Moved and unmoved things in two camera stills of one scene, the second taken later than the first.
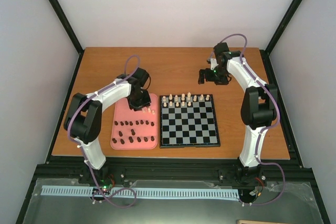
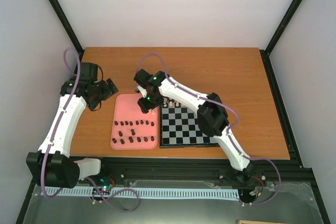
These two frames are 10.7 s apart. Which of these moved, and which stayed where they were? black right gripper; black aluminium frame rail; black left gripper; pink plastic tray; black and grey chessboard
Moved: black right gripper; black left gripper
Stayed: black aluminium frame rail; pink plastic tray; black and grey chessboard
